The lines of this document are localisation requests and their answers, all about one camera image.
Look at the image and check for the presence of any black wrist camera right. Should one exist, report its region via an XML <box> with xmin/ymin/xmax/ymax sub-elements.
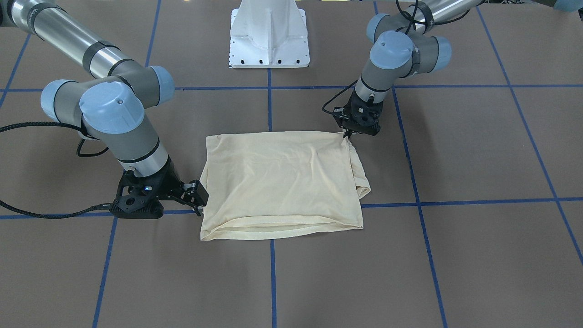
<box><xmin>109</xmin><ymin>171</ymin><xmax>163</xmax><ymax>220</ymax></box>

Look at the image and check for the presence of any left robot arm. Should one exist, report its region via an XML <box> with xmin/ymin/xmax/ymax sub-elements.
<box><xmin>332</xmin><ymin>0</ymin><xmax>480</xmax><ymax>138</ymax></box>

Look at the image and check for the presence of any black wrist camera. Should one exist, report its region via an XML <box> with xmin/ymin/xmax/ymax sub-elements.
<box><xmin>109</xmin><ymin>171</ymin><xmax>163</xmax><ymax>220</ymax></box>
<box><xmin>332</xmin><ymin>107</ymin><xmax>350</xmax><ymax>129</ymax></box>

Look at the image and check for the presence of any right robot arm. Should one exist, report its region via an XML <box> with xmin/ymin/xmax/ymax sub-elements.
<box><xmin>1</xmin><ymin>0</ymin><xmax>209</xmax><ymax>219</ymax></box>

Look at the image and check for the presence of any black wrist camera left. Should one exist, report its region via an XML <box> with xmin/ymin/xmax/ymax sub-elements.
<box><xmin>332</xmin><ymin>107</ymin><xmax>350</xmax><ymax>129</ymax></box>

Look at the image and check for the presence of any cream long-sleeve graphic shirt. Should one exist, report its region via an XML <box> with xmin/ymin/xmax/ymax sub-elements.
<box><xmin>200</xmin><ymin>131</ymin><xmax>371</xmax><ymax>241</ymax></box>

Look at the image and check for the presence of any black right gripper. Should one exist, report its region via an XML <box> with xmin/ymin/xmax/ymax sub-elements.
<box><xmin>138</xmin><ymin>159</ymin><xmax>210</xmax><ymax>217</ymax></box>

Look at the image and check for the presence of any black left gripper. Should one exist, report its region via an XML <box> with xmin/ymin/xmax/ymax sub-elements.
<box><xmin>342</xmin><ymin>91</ymin><xmax>383</xmax><ymax>139</ymax></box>

